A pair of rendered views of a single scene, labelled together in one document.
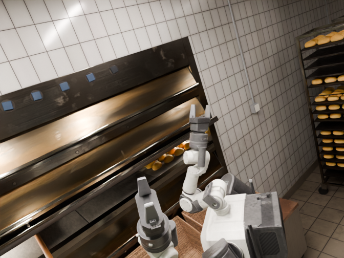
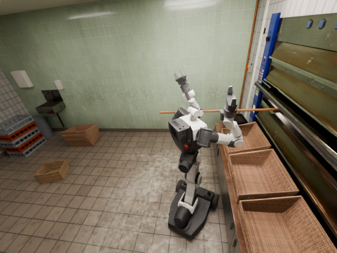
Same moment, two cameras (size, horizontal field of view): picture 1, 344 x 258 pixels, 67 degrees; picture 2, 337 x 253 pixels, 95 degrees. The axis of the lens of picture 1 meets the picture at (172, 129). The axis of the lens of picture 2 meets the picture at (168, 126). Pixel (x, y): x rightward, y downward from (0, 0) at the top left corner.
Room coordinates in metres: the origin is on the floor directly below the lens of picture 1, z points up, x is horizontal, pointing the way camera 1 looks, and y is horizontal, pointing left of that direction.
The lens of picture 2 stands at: (1.57, -1.09, 2.11)
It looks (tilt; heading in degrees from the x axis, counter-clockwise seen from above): 32 degrees down; 136
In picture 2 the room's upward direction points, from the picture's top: 6 degrees counter-clockwise
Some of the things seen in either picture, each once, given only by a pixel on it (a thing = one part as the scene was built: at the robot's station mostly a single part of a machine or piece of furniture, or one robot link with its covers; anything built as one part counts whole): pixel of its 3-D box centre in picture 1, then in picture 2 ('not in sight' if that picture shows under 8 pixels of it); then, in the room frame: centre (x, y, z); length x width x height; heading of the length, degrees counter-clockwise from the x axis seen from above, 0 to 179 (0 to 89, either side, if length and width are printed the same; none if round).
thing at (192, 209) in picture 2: not in sight; (188, 202); (0.88, -0.21, 0.28); 0.21 x 0.20 x 0.13; 102
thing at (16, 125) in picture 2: not in sight; (12, 124); (-2.92, -1.35, 0.68); 0.60 x 0.40 x 0.15; 124
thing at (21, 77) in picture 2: not in sight; (22, 79); (-3.28, -0.77, 1.45); 0.28 x 0.11 x 0.36; 34
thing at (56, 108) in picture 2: not in sight; (53, 111); (-2.80, -0.59, 0.69); 0.46 x 0.36 x 0.94; 34
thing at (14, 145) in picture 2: not in sight; (20, 136); (-2.92, -1.37, 0.38); 0.60 x 0.40 x 0.15; 122
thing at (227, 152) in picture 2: not in sight; (241, 140); (1.09, 0.78, 0.72); 0.56 x 0.49 x 0.28; 125
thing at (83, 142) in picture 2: not in sight; (83, 137); (-2.02, -0.40, 0.14); 0.56 x 0.49 x 0.28; 40
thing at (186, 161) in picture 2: not in sight; (189, 157); (0.87, -0.17, 1.00); 0.28 x 0.13 x 0.18; 102
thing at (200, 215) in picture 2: not in sight; (189, 204); (0.88, -0.18, 0.19); 0.64 x 0.52 x 0.33; 102
